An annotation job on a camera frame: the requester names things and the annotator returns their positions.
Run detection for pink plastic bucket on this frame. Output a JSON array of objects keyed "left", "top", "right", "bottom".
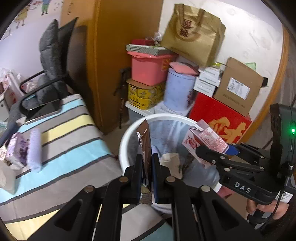
[{"left": 127, "top": 51, "right": 177, "bottom": 86}]

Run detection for black smartphone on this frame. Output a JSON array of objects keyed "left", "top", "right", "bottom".
[{"left": 25, "top": 99, "right": 62, "bottom": 123}]

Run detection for brown cardboard box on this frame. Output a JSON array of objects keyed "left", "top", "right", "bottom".
[{"left": 214, "top": 57, "right": 263, "bottom": 116}]

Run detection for brown snack wrapper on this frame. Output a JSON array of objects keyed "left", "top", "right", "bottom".
[{"left": 134, "top": 118, "right": 153, "bottom": 204}]

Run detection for white round trash bin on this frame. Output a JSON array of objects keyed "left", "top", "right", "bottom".
[{"left": 118, "top": 112, "right": 223, "bottom": 215}]

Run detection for gold paper gift bag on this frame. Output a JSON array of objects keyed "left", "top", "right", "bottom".
[{"left": 161, "top": 4, "right": 226, "bottom": 68}]

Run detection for red gift box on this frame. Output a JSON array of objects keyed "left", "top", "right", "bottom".
[{"left": 189, "top": 93, "right": 252, "bottom": 144}]

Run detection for grey chair cushion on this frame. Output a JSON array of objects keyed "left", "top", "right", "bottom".
[{"left": 7, "top": 20, "right": 68, "bottom": 125}]

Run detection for cartoon couple wall sticker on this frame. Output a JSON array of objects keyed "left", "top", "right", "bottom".
[{"left": 8, "top": 0, "right": 64, "bottom": 30}]

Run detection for yellow floral tin box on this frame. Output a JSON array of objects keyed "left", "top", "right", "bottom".
[{"left": 126, "top": 79, "right": 166, "bottom": 110}]

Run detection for striped flat gift box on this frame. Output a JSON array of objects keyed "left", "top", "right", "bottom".
[{"left": 126, "top": 44, "right": 174, "bottom": 56}]

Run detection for lavender cylinder container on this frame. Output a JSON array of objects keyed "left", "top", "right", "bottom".
[{"left": 163, "top": 62, "right": 199, "bottom": 111}]

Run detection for purple milk carton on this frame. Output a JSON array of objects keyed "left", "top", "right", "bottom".
[{"left": 5, "top": 132, "right": 29, "bottom": 169}]

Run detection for red white milk carton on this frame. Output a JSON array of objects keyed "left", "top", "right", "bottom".
[{"left": 182, "top": 120, "right": 229, "bottom": 169}]

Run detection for white stacked small boxes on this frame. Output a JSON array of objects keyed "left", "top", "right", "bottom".
[{"left": 193, "top": 67, "right": 224, "bottom": 97}]

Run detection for person right hand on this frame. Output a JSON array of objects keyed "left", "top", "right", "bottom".
[{"left": 246, "top": 199, "right": 289, "bottom": 220}]

